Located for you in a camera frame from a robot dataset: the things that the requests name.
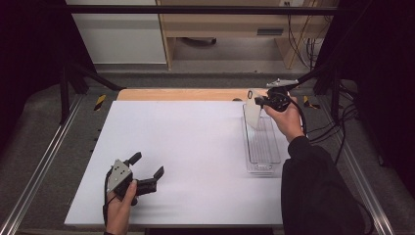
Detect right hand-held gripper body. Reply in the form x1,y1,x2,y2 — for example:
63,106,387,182
260,77,300,114

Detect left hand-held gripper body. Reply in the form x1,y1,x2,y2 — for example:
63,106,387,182
105,158,159,207

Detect pastel gradient phone case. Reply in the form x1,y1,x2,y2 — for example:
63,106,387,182
244,89,267,130

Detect clear plastic storage bin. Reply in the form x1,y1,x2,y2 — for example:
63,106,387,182
242,102,283,179

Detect person's right hand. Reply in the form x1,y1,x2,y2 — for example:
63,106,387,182
262,95,306,144

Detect person's left hand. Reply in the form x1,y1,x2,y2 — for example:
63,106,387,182
104,179,139,235

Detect light wooden desk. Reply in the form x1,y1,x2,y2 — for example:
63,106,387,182
156,0,338,71

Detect black curtain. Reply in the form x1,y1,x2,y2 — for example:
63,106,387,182
312,0,415,197
0,0,96,155

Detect white cabinet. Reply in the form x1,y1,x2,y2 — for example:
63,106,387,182
65,0,167,66

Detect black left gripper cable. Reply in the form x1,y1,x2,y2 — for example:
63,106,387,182
102,168,115,227

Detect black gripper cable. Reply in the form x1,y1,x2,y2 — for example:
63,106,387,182
102,168,115,227
287,96,308,137

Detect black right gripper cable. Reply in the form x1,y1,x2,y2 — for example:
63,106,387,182
287,96,308,137

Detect yellow-handled clamp right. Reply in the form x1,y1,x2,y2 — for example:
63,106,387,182
302,95,321,110

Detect black metal frame stand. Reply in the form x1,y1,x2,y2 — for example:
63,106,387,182
60,62,127,125
287,62,343,122

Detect dark grey desk handle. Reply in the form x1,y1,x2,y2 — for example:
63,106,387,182
256,28,285,36

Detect bundle of desk cables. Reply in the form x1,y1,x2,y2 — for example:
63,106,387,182
286,2,325,71

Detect black floor cables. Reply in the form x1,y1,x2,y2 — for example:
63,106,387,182
307,80,360,165

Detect aluminium rail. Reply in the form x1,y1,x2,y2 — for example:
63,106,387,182
0,94,84,235
338,139,396,235

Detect black horizontal frame bar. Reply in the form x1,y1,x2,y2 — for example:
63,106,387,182
65,4,341,16

